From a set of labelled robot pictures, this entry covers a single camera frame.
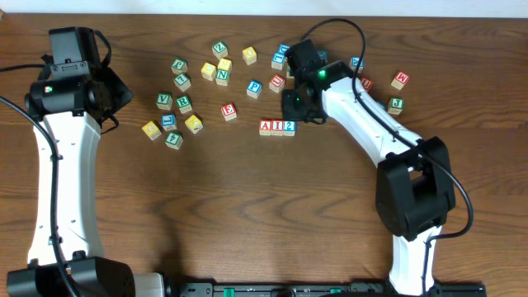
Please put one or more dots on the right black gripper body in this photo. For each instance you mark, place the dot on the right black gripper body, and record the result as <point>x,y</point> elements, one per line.
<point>294,109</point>

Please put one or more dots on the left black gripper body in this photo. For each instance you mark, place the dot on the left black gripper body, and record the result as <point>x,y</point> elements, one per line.
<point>115,91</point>

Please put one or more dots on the blue 2 block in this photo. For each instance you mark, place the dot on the blue 2 block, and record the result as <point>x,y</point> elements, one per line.
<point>289,128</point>

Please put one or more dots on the red I block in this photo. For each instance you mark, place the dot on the red I block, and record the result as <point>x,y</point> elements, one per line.
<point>277,127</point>

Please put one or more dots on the red A block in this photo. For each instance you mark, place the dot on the red A block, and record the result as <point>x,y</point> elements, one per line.
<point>265,127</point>

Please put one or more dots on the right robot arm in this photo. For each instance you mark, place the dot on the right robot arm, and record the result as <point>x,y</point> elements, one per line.
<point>414,190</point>

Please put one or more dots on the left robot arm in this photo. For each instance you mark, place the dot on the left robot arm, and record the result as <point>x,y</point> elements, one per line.
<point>66,106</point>

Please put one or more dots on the green B block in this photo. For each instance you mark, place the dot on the green B block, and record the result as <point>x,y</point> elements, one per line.
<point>289,73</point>

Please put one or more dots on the blue D block right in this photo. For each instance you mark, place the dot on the blue D block right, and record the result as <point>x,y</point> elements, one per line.
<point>323,55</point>

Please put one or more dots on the blue d block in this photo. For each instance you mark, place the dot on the blue d block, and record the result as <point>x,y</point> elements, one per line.
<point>283,48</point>
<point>323,55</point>

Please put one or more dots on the blue P block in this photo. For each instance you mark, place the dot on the blue P block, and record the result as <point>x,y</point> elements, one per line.
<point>254,89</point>

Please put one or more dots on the yellow block far left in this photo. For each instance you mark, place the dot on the yellow block far left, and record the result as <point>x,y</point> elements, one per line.
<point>151,130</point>

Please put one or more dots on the green V block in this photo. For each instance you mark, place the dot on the green V block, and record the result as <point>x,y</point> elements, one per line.
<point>164,101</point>

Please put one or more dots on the blue D block upper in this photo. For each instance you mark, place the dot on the blue D block upper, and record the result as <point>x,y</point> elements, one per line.
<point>283,48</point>

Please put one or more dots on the blue X block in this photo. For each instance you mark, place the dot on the blue X block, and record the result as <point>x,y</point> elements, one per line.
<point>357,64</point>

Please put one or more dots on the red U block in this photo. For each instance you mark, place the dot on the red U block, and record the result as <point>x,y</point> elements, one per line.
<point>367,84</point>

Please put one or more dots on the blue L block lower left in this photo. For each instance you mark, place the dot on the blue L block lower left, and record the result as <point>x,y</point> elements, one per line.
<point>169,122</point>

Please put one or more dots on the yellow block top centre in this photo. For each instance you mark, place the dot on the yellow block top centre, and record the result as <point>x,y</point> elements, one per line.
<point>249,55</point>

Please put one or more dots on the green 7 block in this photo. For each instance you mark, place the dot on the green 7 block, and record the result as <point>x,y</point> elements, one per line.
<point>182,82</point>

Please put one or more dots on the red E block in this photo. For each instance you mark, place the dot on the red E block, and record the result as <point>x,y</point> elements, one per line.
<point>229,112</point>

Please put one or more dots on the green R block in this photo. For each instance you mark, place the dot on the green R block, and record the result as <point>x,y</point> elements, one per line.
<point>184,104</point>

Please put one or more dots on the green 4 block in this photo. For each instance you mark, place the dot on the green 4 block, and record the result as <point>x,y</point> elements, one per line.
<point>174,140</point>

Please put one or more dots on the green N block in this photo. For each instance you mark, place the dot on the green N block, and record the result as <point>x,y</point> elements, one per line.
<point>222,77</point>

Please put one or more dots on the yellow block above N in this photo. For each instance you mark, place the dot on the yellow block above N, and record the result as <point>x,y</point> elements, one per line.
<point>225,64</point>

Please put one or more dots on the green J block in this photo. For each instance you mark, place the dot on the green J block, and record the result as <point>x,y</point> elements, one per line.
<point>395,106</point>

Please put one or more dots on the yellow block lower middle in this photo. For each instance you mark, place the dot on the yellow block lower middle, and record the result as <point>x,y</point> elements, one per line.
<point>194,124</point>

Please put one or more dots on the red M block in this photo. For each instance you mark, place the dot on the red M block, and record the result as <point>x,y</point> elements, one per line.
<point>400,80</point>

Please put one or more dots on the green Z block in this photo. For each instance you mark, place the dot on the green Z block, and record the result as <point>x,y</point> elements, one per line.
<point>220,50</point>

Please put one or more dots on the yellow block left of N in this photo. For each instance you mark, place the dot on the yellow block left of N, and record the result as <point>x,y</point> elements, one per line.
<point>208,71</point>

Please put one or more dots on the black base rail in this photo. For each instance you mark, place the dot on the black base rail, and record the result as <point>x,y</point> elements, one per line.
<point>303,290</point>

